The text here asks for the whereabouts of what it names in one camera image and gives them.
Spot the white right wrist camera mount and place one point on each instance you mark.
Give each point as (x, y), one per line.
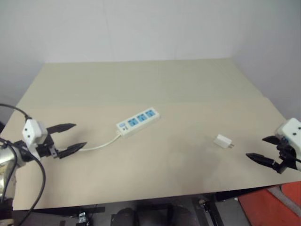
(290, 131)

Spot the black metal table frame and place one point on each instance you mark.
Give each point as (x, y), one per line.
(209, 209)

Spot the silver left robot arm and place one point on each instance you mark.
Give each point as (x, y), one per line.
(7, 157)

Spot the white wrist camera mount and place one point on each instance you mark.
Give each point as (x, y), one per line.
(33, 131)
(290, 131)

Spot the dark rounded shape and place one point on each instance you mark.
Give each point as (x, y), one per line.
(155, 215)

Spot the white power strip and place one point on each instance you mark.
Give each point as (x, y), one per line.
(138, 121)

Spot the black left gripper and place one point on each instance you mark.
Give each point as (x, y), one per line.
(45, 148)

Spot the red orange floor object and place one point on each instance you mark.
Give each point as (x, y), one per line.
(265, 209)

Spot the white plug adapter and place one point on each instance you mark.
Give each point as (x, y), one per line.
(222, 141)

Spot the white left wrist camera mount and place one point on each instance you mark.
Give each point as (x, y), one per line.
(33, 131)

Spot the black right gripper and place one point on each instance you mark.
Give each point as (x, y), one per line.
(285, 153)

